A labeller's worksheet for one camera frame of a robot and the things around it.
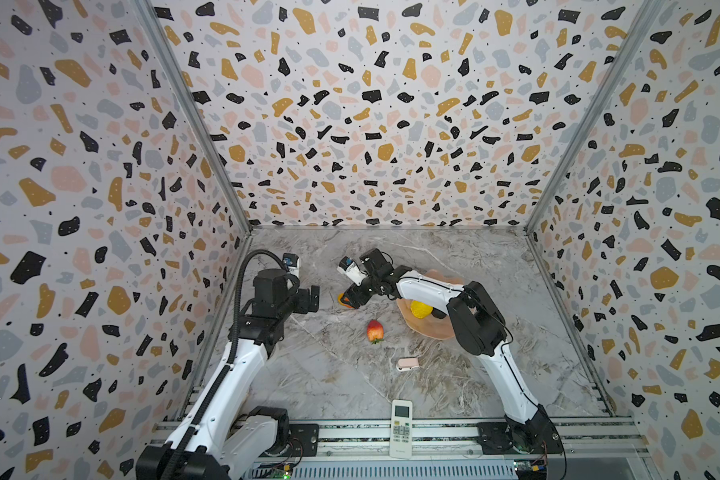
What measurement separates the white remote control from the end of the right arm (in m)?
0.30

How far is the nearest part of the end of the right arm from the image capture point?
0.78m

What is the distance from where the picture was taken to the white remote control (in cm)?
73
